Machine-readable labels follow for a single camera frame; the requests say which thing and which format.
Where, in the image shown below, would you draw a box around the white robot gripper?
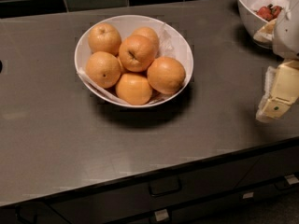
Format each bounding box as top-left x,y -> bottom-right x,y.
256,0 -> 299,122

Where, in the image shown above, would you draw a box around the orange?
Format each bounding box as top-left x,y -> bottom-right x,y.
132,26 -> 160,49
119,35 -> 157,72
85,51 -> 121,89
147,56 -> 186,95
88,23 -> 121,55
115,73 -> 152,105

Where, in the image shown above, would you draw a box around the white bowl with strawberries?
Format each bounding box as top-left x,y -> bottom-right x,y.
237,0 -> 290,37

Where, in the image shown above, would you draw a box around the white paper bowl liner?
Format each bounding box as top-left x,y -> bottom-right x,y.
74,21 -> 180,108

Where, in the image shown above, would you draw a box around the white bowl with oranges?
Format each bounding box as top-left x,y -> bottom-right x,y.
74,14 -> 194,109

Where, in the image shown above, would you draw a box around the dark drawer front right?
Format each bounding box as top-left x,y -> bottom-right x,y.
237,146 -> 299,188

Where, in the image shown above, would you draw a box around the dark drawer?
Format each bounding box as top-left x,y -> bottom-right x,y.
52,158 -> 256,224
237,146 -> 299,188

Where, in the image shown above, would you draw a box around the red strawberries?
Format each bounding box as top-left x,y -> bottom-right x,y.
256,4 -> 283,21

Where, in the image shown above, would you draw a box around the dark drawer front centre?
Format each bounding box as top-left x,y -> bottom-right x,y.
52,158 -> 256,224

